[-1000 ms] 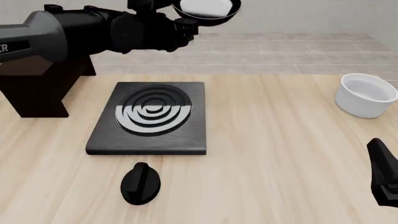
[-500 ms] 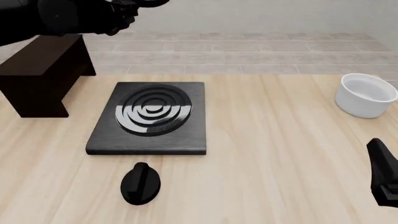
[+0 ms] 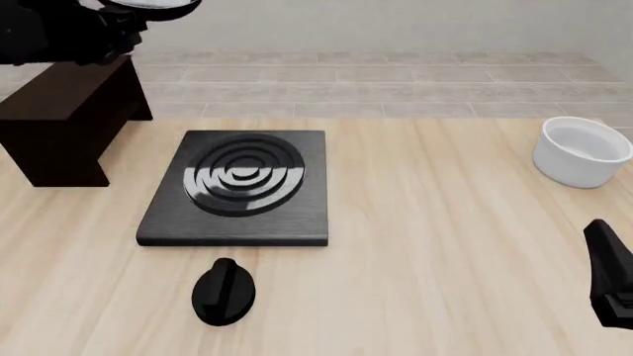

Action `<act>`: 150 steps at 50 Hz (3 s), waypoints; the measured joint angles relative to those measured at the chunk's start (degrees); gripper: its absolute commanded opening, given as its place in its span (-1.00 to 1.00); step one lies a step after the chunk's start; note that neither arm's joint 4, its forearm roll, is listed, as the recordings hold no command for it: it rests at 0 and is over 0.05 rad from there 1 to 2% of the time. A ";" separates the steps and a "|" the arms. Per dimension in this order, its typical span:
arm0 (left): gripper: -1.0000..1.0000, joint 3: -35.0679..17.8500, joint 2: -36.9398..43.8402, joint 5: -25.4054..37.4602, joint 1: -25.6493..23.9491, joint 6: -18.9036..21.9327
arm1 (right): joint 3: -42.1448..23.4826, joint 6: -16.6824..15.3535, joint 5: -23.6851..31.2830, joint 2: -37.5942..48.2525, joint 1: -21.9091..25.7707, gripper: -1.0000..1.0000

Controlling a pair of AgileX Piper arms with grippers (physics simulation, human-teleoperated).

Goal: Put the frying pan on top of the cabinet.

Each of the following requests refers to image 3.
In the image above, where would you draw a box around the white round bowl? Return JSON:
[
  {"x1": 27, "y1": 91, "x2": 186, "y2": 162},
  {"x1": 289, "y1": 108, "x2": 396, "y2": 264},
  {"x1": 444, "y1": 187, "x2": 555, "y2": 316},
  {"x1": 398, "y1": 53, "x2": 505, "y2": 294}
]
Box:
[{"x1": 531, "y1": 116, "x2": 633, "y2": 190}]

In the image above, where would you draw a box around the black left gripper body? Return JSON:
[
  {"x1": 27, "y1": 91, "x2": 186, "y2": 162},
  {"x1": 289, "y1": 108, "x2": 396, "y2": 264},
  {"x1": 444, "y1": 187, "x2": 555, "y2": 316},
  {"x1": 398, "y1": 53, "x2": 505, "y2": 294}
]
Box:
[{"x1": 73, "y1": 7, "x2": 145, "y2": 66}]

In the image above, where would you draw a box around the black frying pan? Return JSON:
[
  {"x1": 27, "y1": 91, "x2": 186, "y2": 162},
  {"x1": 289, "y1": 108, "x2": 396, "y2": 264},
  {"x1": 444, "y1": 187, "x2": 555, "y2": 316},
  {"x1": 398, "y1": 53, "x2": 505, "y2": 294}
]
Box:
[{"x1": 95, "y1": 0, "x2": 205, "y2": 23}]

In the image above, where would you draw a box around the dark wooden cabinet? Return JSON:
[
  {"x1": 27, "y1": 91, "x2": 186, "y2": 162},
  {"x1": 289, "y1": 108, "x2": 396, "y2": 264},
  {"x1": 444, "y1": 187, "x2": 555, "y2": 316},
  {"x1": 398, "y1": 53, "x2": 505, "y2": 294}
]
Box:
[{"x1": 0, "y1": 52, "x2": 155, "y2": 189}]

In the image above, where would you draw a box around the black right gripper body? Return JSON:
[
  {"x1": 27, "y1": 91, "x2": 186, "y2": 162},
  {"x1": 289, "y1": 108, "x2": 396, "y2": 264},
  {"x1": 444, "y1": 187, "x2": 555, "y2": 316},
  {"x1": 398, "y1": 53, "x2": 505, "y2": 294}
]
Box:
[{"x1": 589, "y1": 287, "x2": 633, "y2": 330}]

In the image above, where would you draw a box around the round black stove knob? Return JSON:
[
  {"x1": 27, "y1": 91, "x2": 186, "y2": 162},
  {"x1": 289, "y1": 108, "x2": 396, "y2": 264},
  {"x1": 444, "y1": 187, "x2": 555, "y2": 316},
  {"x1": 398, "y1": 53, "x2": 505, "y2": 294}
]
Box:
[{"x1": 190, "y1": 256, "x2": 257, "y2": 328}]

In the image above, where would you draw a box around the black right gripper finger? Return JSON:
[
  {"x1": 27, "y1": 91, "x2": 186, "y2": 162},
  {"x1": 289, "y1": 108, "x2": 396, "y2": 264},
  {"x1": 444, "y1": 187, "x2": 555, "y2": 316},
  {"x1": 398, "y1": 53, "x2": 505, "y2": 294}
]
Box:
[{"x1": 583, "y1": 219, "x2": 633, "y2": 298}]

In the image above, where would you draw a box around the flat black stove plate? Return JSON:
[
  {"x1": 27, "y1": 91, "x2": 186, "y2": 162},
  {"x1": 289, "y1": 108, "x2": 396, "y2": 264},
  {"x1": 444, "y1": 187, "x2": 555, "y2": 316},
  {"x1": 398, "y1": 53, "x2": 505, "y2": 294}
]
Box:
[{"x1": 135, "y1": 129, "x2": 330, "y2": 249}]

